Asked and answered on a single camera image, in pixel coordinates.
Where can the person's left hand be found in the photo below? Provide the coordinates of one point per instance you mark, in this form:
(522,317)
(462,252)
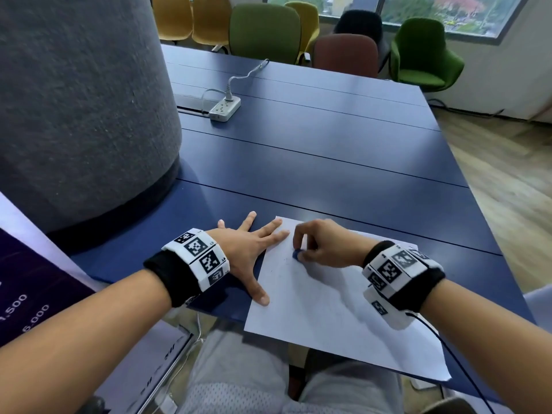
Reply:
(241,250)

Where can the person's right hand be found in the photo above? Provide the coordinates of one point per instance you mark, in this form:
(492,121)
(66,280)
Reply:
(338,247)

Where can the person's left thumb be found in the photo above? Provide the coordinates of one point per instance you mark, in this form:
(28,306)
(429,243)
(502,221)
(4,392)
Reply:
(258,291)

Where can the person's left little finger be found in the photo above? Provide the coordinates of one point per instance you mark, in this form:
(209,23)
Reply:
(221,224)

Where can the person's right thumb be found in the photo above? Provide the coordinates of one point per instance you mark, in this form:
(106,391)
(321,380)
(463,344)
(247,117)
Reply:
(309,256)

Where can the person's left middle finger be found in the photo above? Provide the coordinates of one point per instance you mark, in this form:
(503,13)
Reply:
(268,227)

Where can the blue eraser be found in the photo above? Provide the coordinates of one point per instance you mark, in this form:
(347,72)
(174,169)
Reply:
(297,255)

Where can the white paper sheet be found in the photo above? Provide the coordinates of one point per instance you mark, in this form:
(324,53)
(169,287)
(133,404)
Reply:
(327,314)

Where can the person's right forearm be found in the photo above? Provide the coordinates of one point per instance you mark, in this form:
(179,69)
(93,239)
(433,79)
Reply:
(487,340)

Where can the person's left forearm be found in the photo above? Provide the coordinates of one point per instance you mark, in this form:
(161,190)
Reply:
(82,340)

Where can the white marker wrist tracker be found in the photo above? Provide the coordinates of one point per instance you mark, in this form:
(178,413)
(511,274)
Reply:
(390,271)
(199,254)

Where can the grey mesh shorts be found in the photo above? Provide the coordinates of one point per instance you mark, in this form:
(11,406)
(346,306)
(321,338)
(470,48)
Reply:
(241,379)

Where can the white power strip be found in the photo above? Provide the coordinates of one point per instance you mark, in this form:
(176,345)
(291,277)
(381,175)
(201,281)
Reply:
(224,110)

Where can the grey fabric round pillar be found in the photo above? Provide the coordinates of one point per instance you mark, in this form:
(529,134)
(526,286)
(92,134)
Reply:
(82,107)

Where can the brown red chair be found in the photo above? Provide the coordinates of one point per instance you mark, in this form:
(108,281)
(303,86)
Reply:
(345,55)

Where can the purple and white banner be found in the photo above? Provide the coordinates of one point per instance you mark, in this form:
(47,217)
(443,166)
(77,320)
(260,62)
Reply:
(43,297)

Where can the green chair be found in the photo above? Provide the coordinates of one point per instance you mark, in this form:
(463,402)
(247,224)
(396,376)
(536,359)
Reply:
(264,34)

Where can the yellow chair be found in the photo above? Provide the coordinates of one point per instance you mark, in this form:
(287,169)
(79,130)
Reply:
(308,25)
(171,15)
(211,19)

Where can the black chair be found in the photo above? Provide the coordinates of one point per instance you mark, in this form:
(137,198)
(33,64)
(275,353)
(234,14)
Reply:
(360,23)

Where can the green armchair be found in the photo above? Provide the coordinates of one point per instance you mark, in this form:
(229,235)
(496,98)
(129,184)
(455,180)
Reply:
(420,51)

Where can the window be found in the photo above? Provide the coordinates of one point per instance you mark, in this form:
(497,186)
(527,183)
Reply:
(453,12)

